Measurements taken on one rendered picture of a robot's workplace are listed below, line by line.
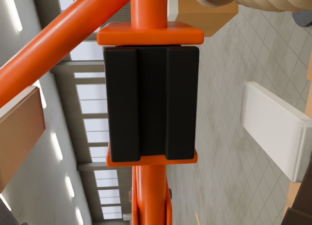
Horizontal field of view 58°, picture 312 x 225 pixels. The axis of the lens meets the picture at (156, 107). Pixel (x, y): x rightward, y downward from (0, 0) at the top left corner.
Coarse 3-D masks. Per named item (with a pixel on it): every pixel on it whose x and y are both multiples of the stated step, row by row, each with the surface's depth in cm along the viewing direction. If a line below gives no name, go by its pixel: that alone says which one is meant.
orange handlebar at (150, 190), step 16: (144, 0) 16; (160, 0) 16; (144, 16) 16; (160, 16) 16; (144, 176) 20; (160, 176) 20; (144, 192) 20; (160, 192) 20; (144, 208) 21; (160, 208) 21; (144, 224) 21; (160, 224) 21
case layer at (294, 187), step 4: (308, 96) 110; (308, 100) 110; (308, 104) 110; (308, 108) 110; (308, 112) 110; (292, 184) 123; (296, 184) 120; (300, 184) 116; (292, 188) 123; (296, 188) 120; (288, 192) 126; (292, 192) 123; (296, 192) 120; (288, 196) 126; (292, 196) 123; (288, 200) 126; (292, 200) 123; (288, 204) 126; (284, 212) 130
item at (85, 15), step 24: (96, 0) 17; (120, 0) 18; (48, 24) 18; (72, 24) 18; (96, 24) 18; (24, 48) 18; (48, 48) 18; (72, 48) 19; (0, 72) 19; (24, 72) 18; (0, 96) 19
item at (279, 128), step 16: (256, 96) 16; (272, 96) 15; (240, 112) 19; (256, 112) 16; (272, 112) 14; (288, 112) 13; (256, 128) 16; (272, 128) 14; (288, 128) 13; (304, 128) 12; (272, 144) 15; (288, 144) 13; (304, 144) 12; (288, 160) 13; (304, 160) 12; (288, 176) 13
